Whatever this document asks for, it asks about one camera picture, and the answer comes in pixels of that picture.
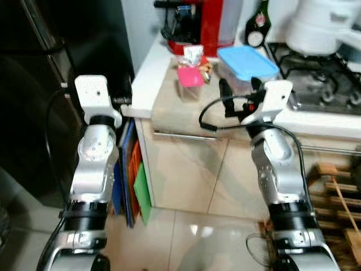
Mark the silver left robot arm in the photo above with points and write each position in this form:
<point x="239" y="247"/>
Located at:
<point x="93" y="169"/>

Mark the white red snack packet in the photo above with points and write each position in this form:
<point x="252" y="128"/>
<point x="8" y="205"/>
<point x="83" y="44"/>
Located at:
<point x="193" y="55"/>

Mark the red coffee machine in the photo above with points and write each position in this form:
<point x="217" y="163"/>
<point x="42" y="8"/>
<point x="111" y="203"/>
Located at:
<point x="211" y="22"/>

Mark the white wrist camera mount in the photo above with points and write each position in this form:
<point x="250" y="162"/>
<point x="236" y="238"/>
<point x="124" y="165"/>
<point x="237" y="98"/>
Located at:
<point x="276" y="96"/>
<point x="93" y="93"/>

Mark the dark glass bottle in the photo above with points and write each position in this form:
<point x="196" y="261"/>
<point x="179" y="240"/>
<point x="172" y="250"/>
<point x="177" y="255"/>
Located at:
<point x="260" y="22"/>

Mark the pink lid food container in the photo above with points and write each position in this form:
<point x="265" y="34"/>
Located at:
<point x="190" y="77"/>

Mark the black fridge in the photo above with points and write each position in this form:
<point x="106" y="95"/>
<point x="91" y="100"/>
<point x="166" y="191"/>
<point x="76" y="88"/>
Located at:
<point x="34" y="84"/>

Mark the wooden bottle rack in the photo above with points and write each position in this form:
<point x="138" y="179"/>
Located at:
<point x="333" y="197"/>

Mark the black gas stove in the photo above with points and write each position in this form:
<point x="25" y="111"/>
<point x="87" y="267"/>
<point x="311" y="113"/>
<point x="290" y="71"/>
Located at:
<point x="321" y="84"/>

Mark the beige counter mat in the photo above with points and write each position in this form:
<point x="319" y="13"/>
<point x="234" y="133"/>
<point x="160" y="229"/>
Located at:
<point x="169" y="113"/>

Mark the green cutting board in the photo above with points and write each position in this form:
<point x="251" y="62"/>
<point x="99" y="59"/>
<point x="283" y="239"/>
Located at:
<point x="142" y="195"/>

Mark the small brown golden item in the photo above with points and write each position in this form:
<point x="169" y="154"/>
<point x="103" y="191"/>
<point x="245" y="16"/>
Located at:
<point x="206" y="69"/>

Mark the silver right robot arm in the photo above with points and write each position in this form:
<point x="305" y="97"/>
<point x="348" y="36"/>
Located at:
<point x="279" y="169"/>

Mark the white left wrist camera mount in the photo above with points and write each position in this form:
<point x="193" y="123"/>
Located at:
<point x="93" y="93"/>

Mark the blue lid food container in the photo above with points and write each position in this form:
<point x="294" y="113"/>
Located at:
<point x="248" y="62"/>

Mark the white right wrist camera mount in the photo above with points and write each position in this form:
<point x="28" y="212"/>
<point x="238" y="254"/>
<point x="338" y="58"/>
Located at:
<point x="276" y="96"/>

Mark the blue cutting board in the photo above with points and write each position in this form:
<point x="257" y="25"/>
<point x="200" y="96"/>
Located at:
<point x="117" y="192"/>

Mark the white beige kitchen cabinet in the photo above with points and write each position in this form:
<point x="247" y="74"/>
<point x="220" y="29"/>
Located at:
<point x="186" y="175"/>

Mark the orange cutting board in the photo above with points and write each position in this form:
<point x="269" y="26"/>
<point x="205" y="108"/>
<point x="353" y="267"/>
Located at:
<point x="134" y="169"/>

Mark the white cooking pot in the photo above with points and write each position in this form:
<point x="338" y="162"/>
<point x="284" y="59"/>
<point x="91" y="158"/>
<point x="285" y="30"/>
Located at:
<point x="321" y="28"/>

